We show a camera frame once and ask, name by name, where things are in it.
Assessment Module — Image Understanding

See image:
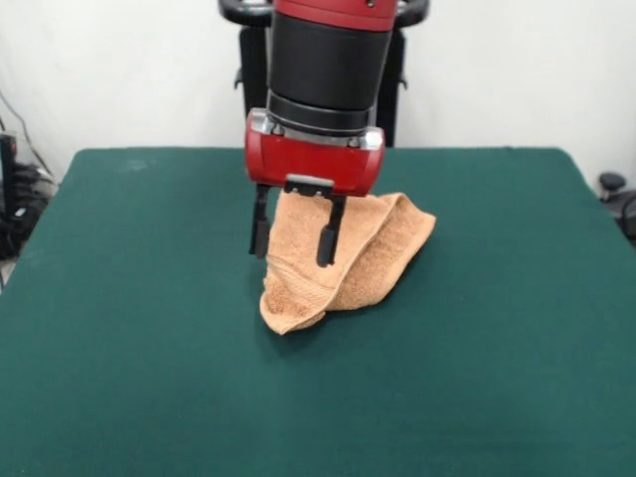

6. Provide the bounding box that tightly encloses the black cable bundle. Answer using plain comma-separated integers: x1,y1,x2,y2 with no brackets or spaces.
12,162,57,203

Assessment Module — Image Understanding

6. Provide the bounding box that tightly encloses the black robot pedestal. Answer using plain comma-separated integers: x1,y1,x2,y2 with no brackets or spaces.
217,0,428,149

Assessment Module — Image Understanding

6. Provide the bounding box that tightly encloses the grey cable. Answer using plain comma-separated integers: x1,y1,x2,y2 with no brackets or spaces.
0,91,57,181

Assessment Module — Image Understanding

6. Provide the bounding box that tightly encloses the black electronics box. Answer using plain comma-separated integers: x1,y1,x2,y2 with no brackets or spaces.
0,131,21,215

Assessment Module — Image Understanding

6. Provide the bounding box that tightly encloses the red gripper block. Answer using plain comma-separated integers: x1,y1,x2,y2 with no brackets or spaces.
243,111,388,270

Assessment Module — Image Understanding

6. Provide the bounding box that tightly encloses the dark green table cloth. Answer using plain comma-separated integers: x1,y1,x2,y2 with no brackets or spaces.
0,145,636,477

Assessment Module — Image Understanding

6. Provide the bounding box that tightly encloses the tan terry towel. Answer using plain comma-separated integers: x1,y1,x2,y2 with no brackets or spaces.
258,191,438,337

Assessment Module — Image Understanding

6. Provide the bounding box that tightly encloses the black office chair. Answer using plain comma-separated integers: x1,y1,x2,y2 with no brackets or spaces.
597,171,636,247

